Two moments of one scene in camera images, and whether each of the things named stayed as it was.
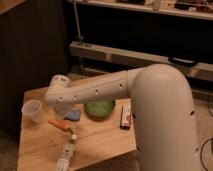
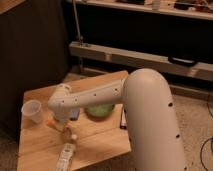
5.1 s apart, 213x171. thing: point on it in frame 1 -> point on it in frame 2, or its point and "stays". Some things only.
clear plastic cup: [30, 112] stays
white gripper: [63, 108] -> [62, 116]
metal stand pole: [80, 39] stays
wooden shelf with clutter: [199, 9] stays
